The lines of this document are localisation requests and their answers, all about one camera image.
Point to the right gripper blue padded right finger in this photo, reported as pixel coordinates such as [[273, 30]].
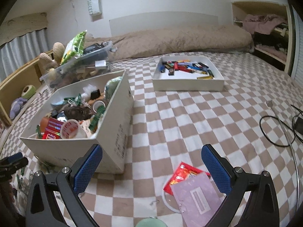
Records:
[[262, 206]]

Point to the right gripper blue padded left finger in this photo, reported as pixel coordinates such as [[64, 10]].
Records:
[[42, 208]]

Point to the green clothespin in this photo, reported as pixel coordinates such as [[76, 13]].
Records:
[[94, 123], [79, 100]]

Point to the red tin box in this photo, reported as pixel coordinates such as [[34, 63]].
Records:
[[52, 130]]

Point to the purple plush toy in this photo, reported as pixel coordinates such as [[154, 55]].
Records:
[[16, 107]]

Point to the purple notebook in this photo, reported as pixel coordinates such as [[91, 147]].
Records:
[[197, 200]]

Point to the clear packing tape roll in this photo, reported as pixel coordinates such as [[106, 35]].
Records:
[[72, 130]]

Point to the wooden shelf headboard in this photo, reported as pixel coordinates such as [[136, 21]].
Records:
[[12, 86]]

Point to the green avocado plush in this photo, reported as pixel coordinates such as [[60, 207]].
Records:
[[28, 91]]

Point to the red snack packet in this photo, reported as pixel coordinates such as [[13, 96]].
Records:
[[183, 172]]

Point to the white shoe box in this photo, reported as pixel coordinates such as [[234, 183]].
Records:
[[111, 134]]

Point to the brown tape roll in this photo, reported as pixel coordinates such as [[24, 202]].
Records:
[[97, 104]]

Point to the mint green round lid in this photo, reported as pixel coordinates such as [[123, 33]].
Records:
[[151, 222]]

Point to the grey curtain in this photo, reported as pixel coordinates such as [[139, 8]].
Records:
[[21, 50]]

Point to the small black box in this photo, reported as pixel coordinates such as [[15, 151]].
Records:
[[95, 94]]

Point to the beige plush toy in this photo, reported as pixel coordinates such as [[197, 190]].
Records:
[[52, 60]]

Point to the floral fabric pouch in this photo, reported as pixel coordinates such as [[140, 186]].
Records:
[[110, 87]]

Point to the green white wipes pack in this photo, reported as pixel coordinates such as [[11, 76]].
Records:
[[74, 48]]

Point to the clear plastic storage bin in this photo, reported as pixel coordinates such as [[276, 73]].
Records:
[[81, 68]]

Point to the gold lighter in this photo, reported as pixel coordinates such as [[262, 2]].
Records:
[[206, 77]]

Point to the black calculator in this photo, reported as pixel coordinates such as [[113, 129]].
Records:
[[97, 46]]

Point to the white shallow tray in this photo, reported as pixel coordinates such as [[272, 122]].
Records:
[[179, 73]]

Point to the beige quilted blanket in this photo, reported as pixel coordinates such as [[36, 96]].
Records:
[[146, 43]]

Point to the white hanging tissue holder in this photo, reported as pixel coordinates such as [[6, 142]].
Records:
[[94, 7]]

